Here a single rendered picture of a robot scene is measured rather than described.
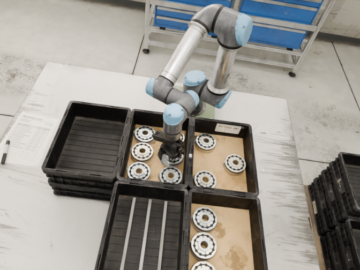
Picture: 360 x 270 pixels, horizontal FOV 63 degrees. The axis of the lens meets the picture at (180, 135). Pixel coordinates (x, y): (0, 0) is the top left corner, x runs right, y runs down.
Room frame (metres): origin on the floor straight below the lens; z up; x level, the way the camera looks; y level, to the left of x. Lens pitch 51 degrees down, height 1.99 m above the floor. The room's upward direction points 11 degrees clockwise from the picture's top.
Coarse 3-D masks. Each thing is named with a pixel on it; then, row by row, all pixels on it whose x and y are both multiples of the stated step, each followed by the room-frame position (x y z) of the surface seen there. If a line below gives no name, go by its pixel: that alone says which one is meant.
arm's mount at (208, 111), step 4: (176, 88) 1.34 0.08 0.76; (180, 88) 1.35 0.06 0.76; (204, 104) 1.25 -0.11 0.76; (208, 104) 1.26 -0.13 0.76; (204, 108) 1.22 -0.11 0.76; (208, 108) 1.23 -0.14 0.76; (212, 108) 1.24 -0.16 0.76; (200, 112) 1.18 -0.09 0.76; (204, 112) 1.19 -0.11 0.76; (208, 112) 1.20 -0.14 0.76; (212, 112) 1.20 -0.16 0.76; (192, 116) 1.14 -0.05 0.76; (196, 116) 1.15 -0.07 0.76; (200, 116) 1.16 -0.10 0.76; (204, 116) 1.16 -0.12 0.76; (208, 116) 1.17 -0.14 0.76; (212, 116) 1.17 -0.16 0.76
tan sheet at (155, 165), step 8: (136, 128) 0.92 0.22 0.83; (160, 128) 0.95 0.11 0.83; (184, 136) 0.93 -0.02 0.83; (152, 144) 0.84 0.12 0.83; (160, 144) 0.85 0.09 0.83; (184, 144) 0.88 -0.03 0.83; (184, 152) 0.83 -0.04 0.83; (128, 160) 0.72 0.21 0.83; (152, 160) 0.75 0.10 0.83; (152, 168) 0.71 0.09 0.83; (160, 168) 0.71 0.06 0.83; (152, 176) 0.66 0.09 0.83
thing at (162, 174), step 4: (164, 168) 0.70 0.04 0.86; (168, 168) 0.71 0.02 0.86; (172, 168) 0.71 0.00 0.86; (176, 168) 0.71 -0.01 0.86; (160, 172) 0.67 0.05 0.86; (164, 172) 0.68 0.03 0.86; (176, 172) 0.69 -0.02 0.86; (180, 172) 0.69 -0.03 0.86; (160, 176) 0.65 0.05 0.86; (164, 176) 0.66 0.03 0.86; (176, 176) 0.67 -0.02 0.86; (180, 176) 0.67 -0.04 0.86; (164, 180) 0.64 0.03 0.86; (168, 180) 0.64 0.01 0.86; (176, 180) 0.65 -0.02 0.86; (180, 180) 0.66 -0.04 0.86
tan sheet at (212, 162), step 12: (216, 144) 0.92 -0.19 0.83; (228, 144) 0.94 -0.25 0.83; (240, 144) 0.95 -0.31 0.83; (204, 156) 0.83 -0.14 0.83; (216, 156) 0.84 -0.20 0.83; (204, 168) 0.76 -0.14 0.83; (216, 168) 0.78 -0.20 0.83; (192, 180) 0.69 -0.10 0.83; (216, 180) 0.71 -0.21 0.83; (228, 180) 0.73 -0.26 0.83; (240, 180) 0.74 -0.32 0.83
